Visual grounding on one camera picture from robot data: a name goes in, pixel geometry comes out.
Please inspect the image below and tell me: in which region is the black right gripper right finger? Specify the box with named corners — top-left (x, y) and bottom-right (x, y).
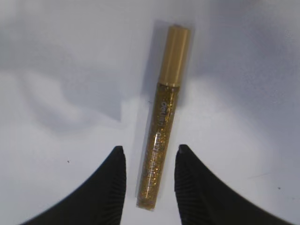
top-left (174, 144), bottom-right (288, 225)

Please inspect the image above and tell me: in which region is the gold glitter pen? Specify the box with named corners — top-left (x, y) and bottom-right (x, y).
top-left (136, 25), bottom-right (191, 211)

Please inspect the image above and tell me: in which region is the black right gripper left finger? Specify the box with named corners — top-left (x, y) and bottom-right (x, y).
top-left (25, 146), bottom-right (127, 225)

